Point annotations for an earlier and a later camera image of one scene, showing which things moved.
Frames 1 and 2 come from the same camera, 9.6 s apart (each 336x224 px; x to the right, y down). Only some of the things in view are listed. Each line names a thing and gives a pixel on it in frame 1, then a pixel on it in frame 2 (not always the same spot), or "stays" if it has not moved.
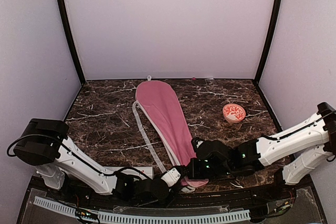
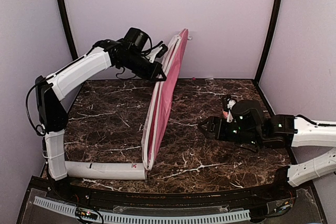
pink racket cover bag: (164, 127) → (163, 99)
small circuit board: (81, 212) stays
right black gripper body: (207, 172) → (248, 136)
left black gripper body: (136, 202) → (134, 64)
